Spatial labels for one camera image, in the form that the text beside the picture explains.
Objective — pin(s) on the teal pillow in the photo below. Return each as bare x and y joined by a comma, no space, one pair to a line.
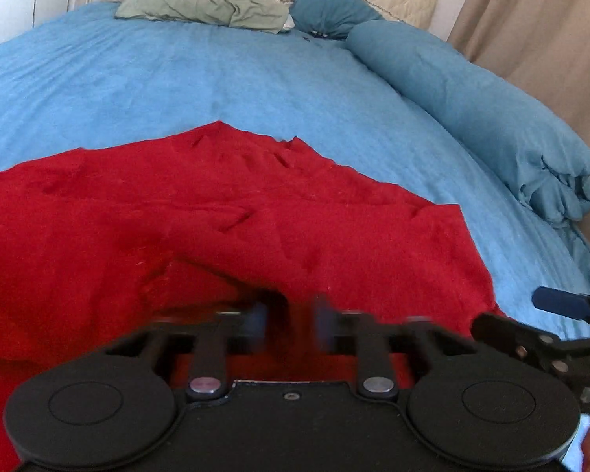
327,5

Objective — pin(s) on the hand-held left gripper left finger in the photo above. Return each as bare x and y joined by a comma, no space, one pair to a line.
256,322

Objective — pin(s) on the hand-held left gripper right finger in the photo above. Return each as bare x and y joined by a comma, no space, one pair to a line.
324,324

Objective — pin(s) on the blue bed sheet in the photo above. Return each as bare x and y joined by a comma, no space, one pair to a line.
201,78

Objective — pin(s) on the beige curtain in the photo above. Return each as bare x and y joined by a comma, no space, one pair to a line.
545,34

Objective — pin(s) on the green pillow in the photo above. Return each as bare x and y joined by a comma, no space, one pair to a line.
201,6

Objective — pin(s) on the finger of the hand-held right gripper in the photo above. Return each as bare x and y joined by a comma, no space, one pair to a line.
516,339
560,302

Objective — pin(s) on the rolled blue duvet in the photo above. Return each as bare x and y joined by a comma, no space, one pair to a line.
477,108

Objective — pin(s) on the red garment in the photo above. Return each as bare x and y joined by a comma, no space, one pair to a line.
128,236

